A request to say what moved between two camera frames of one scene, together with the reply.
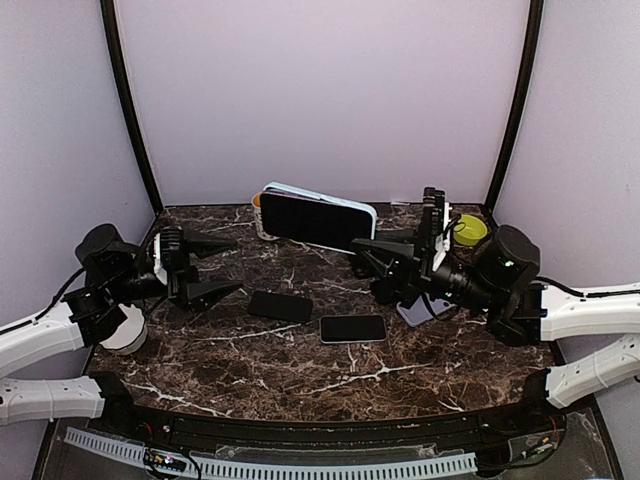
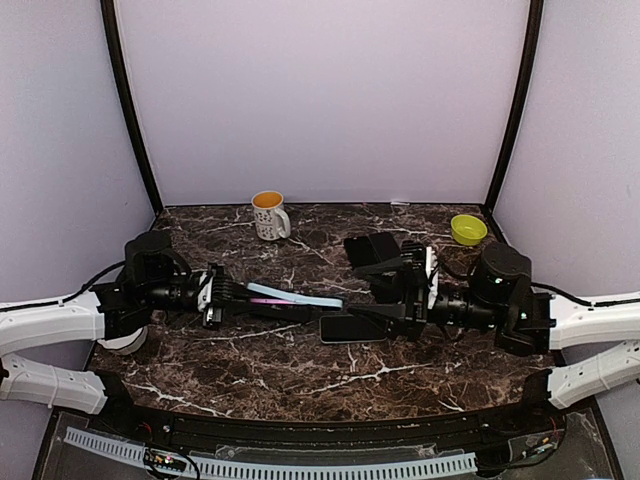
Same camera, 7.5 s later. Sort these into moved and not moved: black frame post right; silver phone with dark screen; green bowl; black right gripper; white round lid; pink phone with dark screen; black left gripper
Moved: black left gripper; black right gripper; pink phone with dark screen
Not moved: white round lid; silver phone with dark screen; green bowl; black frame post right
